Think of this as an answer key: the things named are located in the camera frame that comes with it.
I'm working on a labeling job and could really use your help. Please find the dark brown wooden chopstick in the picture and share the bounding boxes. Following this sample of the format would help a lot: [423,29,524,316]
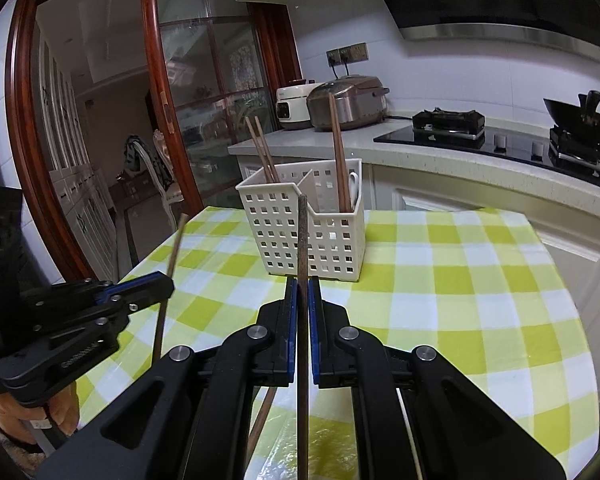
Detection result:
[296,195,312,480]

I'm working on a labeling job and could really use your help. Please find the white electric cooker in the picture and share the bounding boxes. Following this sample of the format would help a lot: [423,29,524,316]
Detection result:
[275,79,326,131]

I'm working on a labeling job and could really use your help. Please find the green checked tablecloth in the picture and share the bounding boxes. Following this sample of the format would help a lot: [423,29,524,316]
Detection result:
[72,205,600,480]

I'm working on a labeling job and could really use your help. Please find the white perforated plastic utensil basket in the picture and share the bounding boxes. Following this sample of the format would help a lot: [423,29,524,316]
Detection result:
[235,158,366,282]

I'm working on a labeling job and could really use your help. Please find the steel rice cooker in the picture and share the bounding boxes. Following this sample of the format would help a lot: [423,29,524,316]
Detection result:
[306,75,391,132]

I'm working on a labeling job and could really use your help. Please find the black gas stove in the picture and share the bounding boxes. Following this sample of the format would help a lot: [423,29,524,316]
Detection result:
[373,108,600,181]

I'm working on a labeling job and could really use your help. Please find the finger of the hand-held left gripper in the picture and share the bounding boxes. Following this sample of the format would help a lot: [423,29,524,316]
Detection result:
[20,271,175,322]
[0,302,132,403]

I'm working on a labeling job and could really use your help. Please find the person's left hand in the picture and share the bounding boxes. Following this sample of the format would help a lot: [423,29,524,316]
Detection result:
[0,379,80,445]

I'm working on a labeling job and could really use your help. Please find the dark cloth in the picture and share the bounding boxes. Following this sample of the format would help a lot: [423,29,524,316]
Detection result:
[124,135,155,175]

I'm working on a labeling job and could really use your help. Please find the wall power outlets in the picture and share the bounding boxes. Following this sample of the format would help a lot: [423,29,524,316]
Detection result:
[326,42,370,66]

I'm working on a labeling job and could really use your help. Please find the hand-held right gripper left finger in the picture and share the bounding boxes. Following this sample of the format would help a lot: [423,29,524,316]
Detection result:
[37,276,299,480]

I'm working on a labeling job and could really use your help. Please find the white carved chair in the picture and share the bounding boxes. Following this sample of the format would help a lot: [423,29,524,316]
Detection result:
[150,130,186,228]

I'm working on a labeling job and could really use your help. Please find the range hood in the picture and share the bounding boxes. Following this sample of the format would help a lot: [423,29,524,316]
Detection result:
[375,0,600,63]

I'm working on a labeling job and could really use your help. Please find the red wooden glass sliding door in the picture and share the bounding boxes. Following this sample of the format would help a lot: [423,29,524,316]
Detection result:
[5,0,303,281]

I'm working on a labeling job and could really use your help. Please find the white tall cabinets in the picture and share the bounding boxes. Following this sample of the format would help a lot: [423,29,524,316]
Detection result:
[35,25,118,281]

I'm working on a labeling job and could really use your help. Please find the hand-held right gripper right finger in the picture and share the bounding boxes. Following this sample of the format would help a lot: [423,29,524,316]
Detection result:
[307,276,566,480]

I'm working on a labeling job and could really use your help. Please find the black wok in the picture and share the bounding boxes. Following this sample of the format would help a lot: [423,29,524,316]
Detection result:
[543,90,600,143]

